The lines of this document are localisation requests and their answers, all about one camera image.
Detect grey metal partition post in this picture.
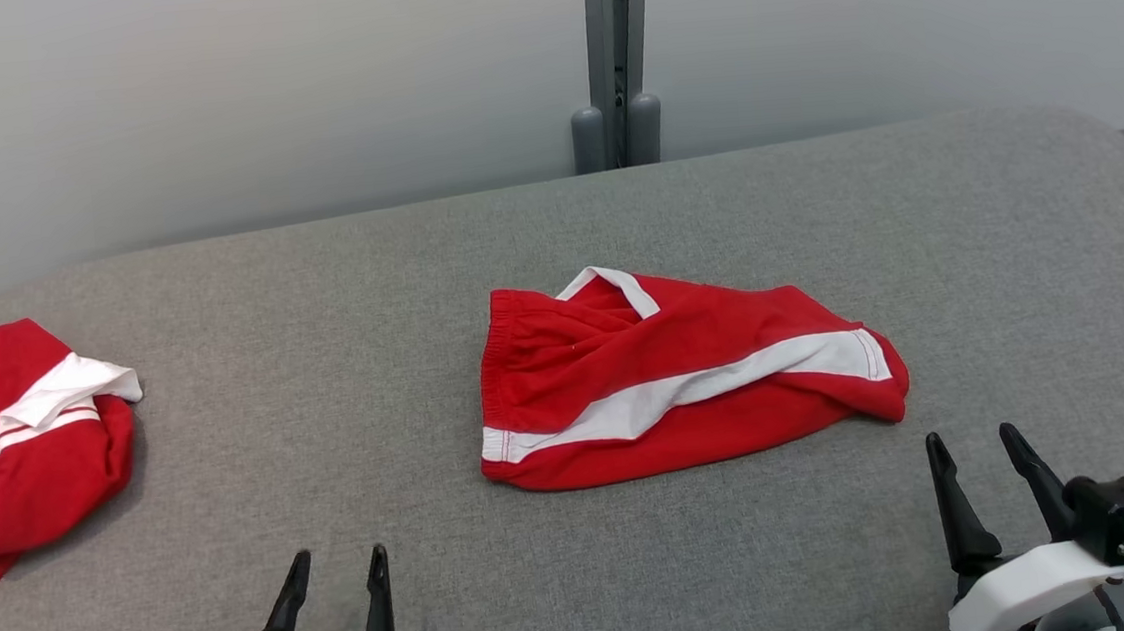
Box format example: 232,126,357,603
582,0,665,171

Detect red shorts with white stripe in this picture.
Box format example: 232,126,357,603
466,242,918,498

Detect red basketball jersey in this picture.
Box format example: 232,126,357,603
0,309,159,599

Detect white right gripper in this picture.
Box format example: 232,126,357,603
924,413,1124,631

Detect grey cylindrical post foot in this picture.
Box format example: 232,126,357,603
623,91,666,168
570,105,609,176

